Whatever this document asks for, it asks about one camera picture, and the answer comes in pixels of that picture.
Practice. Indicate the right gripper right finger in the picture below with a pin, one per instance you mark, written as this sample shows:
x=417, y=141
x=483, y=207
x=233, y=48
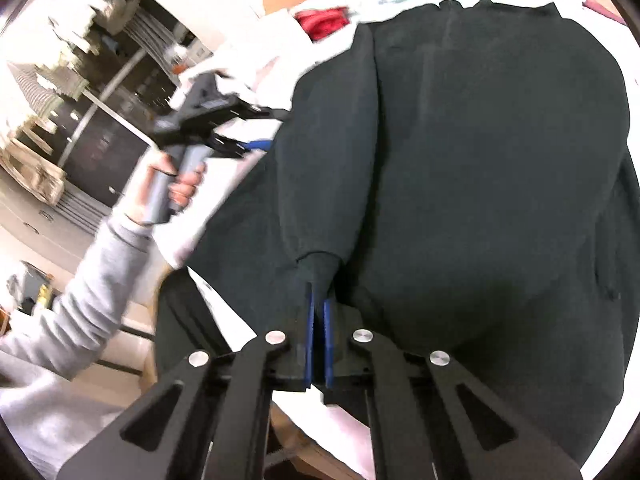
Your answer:
x=429, y=417

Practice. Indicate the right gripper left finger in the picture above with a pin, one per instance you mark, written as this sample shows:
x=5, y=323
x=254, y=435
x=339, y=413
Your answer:
x=206, y=419

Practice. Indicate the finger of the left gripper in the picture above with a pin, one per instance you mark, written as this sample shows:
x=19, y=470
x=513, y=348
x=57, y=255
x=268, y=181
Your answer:
x=256, y=145

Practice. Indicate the black zip jacket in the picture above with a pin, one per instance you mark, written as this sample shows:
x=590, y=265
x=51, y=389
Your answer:
x=461, y=176

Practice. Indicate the grey sleeve left forearm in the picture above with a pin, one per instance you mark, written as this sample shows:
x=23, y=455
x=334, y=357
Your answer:
x=50, y=421

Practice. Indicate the red folded garment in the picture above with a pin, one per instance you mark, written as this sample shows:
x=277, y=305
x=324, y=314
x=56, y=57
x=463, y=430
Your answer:
x=319, y=24

